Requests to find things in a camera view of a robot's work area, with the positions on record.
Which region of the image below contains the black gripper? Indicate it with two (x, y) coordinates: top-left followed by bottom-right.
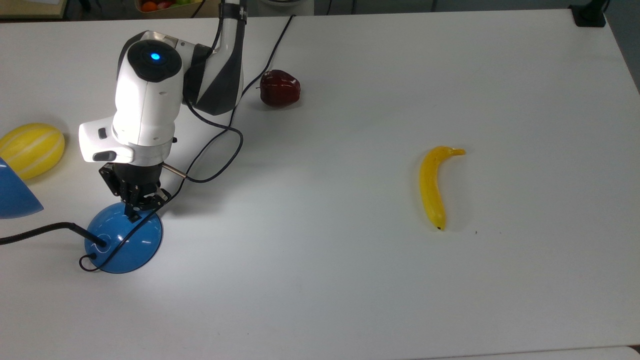
(98, 161), (172, 224)

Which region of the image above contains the blue desk lamp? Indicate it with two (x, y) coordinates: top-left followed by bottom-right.
(0, 157), (164, 275)

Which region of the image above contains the yellow melon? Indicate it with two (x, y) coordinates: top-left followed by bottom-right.
(0, 122), (66, 181)

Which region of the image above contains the red apple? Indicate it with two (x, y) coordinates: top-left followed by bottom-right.
(258, 69), (302, 108)

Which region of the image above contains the box of toy fruits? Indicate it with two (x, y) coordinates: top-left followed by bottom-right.
(134, 0), (207, 19)

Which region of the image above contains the yellow banana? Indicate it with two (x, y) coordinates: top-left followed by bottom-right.
(419, 145), (467, 231)

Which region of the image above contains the black corner clamp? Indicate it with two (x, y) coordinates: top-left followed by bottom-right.
(569, 0), (610, 29)

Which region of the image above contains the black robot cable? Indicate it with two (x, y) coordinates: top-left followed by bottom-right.
(182, 98), (246, 184)

